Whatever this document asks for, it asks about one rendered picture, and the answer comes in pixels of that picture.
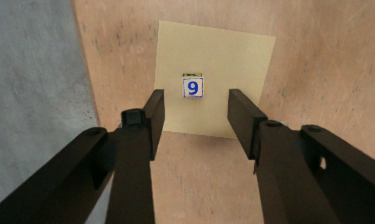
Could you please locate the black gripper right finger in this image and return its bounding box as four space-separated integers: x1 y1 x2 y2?
227 89 375 224

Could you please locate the beige flat mat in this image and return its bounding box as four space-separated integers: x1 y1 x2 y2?
154 20 276 139

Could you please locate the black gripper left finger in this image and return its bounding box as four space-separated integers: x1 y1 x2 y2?
0 89 165 224

